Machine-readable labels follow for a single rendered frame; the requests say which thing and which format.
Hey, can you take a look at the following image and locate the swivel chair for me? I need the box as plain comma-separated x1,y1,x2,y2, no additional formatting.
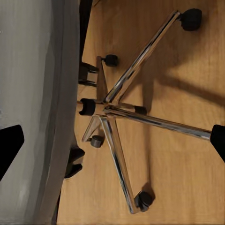
0,0,211,225

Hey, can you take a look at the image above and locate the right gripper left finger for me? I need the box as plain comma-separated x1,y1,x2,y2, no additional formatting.
0,125,24,180

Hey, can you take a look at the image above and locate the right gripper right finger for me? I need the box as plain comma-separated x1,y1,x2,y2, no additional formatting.
210,124,225,162

